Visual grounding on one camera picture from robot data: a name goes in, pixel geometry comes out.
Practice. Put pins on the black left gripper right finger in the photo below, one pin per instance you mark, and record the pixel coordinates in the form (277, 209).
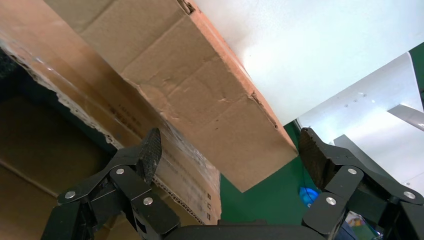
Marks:
(344, 185)

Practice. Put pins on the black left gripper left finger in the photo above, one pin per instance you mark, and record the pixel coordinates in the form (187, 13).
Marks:
(126, 185)

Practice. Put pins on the small cardboard box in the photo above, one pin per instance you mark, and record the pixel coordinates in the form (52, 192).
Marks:
(185, 76)

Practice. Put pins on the large cardboard box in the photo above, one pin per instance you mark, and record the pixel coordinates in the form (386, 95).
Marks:
(49, 56)

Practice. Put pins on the white robot body panel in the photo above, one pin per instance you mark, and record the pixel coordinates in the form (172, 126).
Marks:
(374, 132)

